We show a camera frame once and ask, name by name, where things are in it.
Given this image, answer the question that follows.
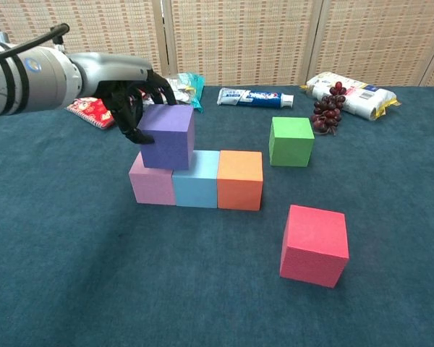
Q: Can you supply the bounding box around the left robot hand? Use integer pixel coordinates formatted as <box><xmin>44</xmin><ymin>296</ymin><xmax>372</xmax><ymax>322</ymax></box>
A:
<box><xmin>70</xmin><ymin>52</ymin><xmax>178</xmax><ymax>145</ymax></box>

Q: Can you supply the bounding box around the purple foam cube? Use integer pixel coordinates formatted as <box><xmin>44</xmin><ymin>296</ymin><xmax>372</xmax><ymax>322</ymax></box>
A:
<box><xmin>136</xmin><ymin>103</ymin><xmax>195</xmax><ymax>171</ymax></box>

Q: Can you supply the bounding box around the pink foam cube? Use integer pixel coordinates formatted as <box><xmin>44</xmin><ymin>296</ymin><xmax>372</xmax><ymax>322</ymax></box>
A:
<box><xmin>128</xmin><ymin>150</ymin><xmax>177</xmax><ymax>206</ymax></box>

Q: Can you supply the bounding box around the orange foam cube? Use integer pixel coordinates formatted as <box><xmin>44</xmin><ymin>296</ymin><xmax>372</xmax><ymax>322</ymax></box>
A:
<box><xmin>216</xmin><ymin>150</ymin><xmax>264</xmax><ymax>212</ymax></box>

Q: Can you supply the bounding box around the green foam cube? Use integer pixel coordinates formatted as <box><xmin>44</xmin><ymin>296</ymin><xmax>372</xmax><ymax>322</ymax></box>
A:
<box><xmin>268</xmin><ymin>116</ymin><xmax>315</xmax><ymax>168</ymax></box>

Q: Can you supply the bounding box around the red foam cube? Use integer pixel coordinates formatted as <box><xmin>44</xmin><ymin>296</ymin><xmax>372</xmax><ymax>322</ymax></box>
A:
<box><xmin>278</xmin><ymin>204</ymin><xmax>350</xmax><ymax>289</ymax></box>

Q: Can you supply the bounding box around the red snack packet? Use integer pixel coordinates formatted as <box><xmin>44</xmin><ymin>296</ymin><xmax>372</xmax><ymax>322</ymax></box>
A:
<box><xmin>65</xmin><ymin>96</ymin><xmax>116</xmax><ymax>129</ymax></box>

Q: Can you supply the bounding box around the clear teal snack bag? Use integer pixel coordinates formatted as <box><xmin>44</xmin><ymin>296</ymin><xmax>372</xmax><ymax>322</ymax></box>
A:
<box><xmin>140</xmin><ymin>72</ymin><xmax>206</xmax><ymax>113</ymax></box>

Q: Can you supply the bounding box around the light blue foam cube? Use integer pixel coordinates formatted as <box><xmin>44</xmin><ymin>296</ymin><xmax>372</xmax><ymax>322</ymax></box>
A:
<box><xmin>171</xmin><ymin>150</ymin><xmax>221</xmax><ymax>210</ymax></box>

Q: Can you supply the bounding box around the white blue toothpaste tube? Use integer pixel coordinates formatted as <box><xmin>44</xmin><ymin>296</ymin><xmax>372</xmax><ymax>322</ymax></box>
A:
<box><xmin>216</xmin><ymin>87</ymin><xmax>295</xmax><ymax>109</ymax></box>

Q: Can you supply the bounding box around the dark teal table mat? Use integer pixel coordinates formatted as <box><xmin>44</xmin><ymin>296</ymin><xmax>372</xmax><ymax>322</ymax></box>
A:
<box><xmin>0</xmin><ymin>85</ymin><xmax>434</xmax><ymax>347</ymax></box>

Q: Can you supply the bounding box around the dark red grape bunch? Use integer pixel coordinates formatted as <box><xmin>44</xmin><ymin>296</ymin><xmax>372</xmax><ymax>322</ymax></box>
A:
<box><xmin>310</xmin><ymin>81</ymin><xmax>348</xmax><ymax>137</ymax></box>

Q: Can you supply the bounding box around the white yellow snack bag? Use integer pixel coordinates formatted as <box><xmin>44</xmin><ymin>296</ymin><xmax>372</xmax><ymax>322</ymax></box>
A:
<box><xmin>299</xmin><ymin>71</ymin><xmax>402</xmax><ymax>121</ymax></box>

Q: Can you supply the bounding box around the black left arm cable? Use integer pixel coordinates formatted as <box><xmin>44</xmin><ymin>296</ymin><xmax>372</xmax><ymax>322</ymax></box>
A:
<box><xmin>0</xmin><ymin>23</ymin><xmax>70</xmax><ymax>68</ymax></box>

